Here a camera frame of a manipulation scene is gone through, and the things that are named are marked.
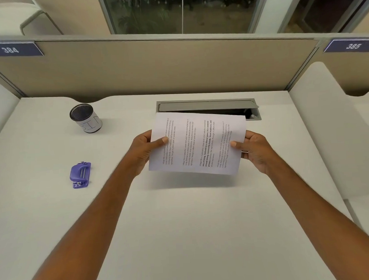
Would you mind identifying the person's left hand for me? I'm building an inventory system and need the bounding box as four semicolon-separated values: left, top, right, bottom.
124;129;171;178

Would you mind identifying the person's right hand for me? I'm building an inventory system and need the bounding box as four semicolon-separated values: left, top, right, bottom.
230;129;281;177

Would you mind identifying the white printed paper sheet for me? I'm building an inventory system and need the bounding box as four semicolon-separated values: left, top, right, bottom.
146;108;249;179

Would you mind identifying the person's right forearm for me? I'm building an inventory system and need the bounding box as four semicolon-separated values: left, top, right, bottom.
265;157;369;280

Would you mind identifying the person's left forearm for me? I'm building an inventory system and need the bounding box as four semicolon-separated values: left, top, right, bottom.
19;164;140;280

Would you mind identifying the white cylindrical pen holder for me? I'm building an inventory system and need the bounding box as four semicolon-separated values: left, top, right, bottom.
69;103;103;135

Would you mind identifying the beige cubicle partition panel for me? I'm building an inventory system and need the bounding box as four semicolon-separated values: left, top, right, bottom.
0;24;323;103

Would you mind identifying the purple hole punch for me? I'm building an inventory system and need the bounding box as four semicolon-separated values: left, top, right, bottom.
69;162;93;189

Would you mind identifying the glass window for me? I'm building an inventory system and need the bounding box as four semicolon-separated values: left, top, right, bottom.
97;0;273;40

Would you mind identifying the blue desk number label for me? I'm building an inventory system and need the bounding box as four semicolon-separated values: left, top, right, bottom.
0;40;44;58
323;38;369;54

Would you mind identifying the white chair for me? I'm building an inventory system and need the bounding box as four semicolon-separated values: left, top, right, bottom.
0;0;64;38

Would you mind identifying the grey desk cable tray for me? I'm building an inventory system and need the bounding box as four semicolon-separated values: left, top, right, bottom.
156;97;262;125

